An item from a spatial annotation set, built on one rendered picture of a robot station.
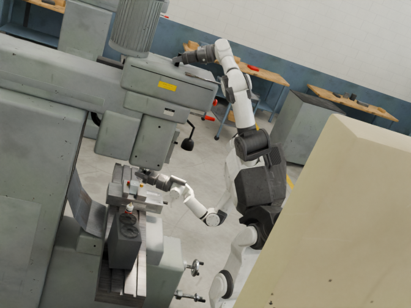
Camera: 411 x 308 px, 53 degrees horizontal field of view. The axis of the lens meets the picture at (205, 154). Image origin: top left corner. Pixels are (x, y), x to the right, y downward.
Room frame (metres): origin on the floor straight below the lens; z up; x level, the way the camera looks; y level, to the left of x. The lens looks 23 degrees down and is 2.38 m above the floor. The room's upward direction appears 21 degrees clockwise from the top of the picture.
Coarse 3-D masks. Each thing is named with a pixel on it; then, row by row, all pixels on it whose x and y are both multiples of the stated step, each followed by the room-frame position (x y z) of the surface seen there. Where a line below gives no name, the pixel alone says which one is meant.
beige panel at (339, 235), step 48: (336, 144) 0.37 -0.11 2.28; (384, 144) 0.36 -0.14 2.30; (336, 192) 0.35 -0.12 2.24; (384, 192) 0.36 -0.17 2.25; (288, 240) 0.36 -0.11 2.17; (336, 240) 0.36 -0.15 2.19; (384, 240) 0.37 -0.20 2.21; (288, 288) 0.35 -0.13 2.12; (336, 288) 0.36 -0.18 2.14; (384, 288) 0.38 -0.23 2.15
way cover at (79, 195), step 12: (72, 180) 1.99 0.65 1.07; (72, 192) 1.93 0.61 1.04; (84, 192) 2.13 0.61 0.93; (72, 204) 1.87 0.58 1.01; (84, 204) 2.04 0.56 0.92; (96, 204) 2.15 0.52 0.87; (84, 216) 1.95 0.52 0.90; (96, 216) 2.04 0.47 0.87; (84, 228) 1.87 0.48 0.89; (96, 228) 1.94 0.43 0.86
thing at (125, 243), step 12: (120, 216) 1.76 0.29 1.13; (132, 216) 1.80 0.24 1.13; (120, 228) 1.69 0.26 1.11; (132, 228) 1.71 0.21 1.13; (108, 240) 1.76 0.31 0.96; (120, 240) 1.61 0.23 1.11; (132, 240) 1.63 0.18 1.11; (108, 252) 1.69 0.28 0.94; (120, 252) 1.61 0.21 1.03; (132, 252) 1.64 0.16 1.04; (120, 264) 1.62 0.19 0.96; (132, 264) 1.65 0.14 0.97
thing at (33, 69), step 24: (0, 48) 1.75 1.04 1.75; (24, 48) 1.84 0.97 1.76; (48, 48) 1.97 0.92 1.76; (0, 72) 1.75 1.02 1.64; (24, 72) 1.78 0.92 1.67; (48, 72) 1.81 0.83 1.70; (72, 72) 1.84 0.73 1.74; (96, 72) 1.90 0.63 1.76; (120, 72) 2.04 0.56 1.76; (48, 96) 1.82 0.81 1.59; (72, 96) 1.84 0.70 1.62; (96, 96) 1.88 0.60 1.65; (120, 96) 1.91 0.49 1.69
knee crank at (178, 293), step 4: (176, 292) 2.07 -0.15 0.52; (180, 292) 2.07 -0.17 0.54; (176, 296) 2.05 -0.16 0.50; (180, 296) 2.05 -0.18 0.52; (184, 296) 2.07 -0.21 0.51; (188, 296) 2.08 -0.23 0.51; (192, 296) 2.09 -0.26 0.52; (196, 296) 2.09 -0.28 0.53; (200, 296) 2.11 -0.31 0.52; (196, 300) 2.08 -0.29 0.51; (200, 300) 2.11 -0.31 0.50; (204, 300) 2.12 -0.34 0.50
